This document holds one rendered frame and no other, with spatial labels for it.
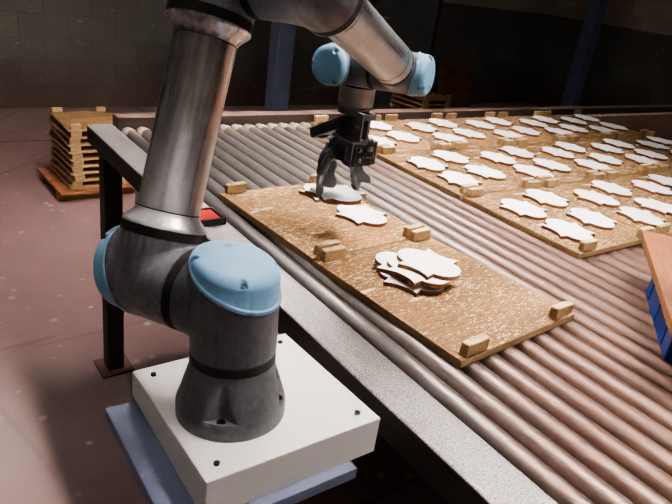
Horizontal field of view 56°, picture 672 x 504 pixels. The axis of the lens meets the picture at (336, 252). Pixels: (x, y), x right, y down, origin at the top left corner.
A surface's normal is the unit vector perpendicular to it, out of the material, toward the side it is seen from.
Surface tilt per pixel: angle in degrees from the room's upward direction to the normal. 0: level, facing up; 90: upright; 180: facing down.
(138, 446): 0
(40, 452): 0
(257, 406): 69
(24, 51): 90
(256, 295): 84
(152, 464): 0
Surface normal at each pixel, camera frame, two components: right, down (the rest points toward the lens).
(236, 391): 0.22, 0.09
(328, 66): -0.46, 0.32
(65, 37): 0.56, 0.41
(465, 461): 0.13, -0.90
